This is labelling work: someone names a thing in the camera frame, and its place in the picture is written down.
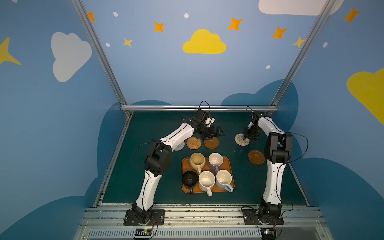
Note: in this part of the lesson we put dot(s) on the cream yellow mug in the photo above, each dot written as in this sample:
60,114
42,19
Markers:
197,162

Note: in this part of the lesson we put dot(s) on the light blue mug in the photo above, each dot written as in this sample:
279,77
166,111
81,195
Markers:
224,180

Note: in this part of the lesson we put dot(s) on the white mug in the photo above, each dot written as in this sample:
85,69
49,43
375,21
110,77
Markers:
206,182

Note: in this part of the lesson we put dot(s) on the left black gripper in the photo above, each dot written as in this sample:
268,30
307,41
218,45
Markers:
212,132

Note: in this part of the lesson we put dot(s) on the aluminium frame back bar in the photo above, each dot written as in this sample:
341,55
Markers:
155,108

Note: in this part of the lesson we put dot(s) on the multicolour woven coaster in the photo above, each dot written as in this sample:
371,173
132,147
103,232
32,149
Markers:
241,140

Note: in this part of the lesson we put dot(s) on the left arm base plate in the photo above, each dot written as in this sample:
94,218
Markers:
156,217

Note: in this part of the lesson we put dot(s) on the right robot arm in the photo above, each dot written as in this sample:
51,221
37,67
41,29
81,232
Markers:
277,152

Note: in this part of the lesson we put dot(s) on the aluminium frame post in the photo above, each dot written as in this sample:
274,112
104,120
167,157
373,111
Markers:
88,26
304,50

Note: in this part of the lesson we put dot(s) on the aluminium frame left post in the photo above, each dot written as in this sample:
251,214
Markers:
88,26

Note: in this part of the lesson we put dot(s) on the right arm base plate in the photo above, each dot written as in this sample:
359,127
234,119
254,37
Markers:
251,217

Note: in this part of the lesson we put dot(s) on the right controller board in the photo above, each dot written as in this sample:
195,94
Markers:
268,234

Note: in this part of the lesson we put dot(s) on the rattan woven coaster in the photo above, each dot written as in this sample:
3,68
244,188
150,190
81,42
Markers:
194,143

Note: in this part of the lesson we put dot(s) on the left controller board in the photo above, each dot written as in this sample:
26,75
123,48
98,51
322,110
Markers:
142,233

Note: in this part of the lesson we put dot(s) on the aluminium front rail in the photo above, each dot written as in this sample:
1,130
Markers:
202,222

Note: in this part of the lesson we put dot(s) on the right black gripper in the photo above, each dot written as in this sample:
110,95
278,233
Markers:
249,135

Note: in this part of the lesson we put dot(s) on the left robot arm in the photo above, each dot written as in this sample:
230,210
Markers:
159,157

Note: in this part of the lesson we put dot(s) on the black mug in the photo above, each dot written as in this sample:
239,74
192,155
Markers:
190,180

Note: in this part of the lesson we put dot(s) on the aluminium frame right post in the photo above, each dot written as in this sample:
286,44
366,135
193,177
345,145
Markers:
304,50

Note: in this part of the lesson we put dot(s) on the grey woven coaster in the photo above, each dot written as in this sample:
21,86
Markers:
179,147

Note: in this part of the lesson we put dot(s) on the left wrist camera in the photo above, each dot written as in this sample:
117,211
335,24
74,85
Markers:
208,121

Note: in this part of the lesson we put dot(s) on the controller board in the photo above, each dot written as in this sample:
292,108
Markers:
142,233
268,234

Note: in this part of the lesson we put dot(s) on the lavender mug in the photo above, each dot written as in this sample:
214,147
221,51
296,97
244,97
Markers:
215,162

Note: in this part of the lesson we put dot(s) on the brown wooden coaster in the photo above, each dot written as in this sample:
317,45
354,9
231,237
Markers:
211,143
256,157

